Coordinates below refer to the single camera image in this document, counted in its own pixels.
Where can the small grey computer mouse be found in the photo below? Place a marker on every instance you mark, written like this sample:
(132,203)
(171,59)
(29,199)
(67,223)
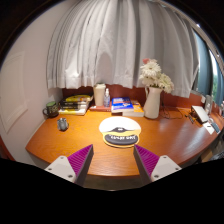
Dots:
(62,124)

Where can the red flat book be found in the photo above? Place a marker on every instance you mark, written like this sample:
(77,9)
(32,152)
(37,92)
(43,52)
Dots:
(100,109)

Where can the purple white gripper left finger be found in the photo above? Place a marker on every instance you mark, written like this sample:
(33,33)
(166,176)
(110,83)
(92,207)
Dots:
(73,168)

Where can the black book in stack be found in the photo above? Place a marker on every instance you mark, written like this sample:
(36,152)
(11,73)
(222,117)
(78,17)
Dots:
(73,105)

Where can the white paper card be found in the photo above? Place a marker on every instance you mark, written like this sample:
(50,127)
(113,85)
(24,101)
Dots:
(209,127)

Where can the white pleated curtain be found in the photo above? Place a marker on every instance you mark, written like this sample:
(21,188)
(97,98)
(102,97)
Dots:
(105,41)

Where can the dark green mug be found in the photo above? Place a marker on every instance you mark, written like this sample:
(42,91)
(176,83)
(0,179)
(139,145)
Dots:
(51,110)

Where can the white and pink flowers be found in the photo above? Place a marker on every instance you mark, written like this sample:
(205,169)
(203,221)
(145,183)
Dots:
(151,75)

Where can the white tablet device on stand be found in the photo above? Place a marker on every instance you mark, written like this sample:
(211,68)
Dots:
(201,114)

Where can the white ceramic pitcher vase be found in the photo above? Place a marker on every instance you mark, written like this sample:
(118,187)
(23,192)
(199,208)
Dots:
(152,103)

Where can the white cylindrical container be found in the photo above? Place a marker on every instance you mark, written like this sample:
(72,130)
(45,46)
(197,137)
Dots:
(99,90)

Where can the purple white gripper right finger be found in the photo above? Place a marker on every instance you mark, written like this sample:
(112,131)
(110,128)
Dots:
(151,166)

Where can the yellow white bottom book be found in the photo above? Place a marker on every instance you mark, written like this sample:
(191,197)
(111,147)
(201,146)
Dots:
(72,111)

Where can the yellow black book top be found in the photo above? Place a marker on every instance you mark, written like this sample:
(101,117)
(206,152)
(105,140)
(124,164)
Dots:
(79,98)

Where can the clear sanitizer pump bottle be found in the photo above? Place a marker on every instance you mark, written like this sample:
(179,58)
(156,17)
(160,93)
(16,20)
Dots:
(107,98)

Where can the orange book under blue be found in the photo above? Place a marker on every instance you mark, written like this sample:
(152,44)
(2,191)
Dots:
(137,112)

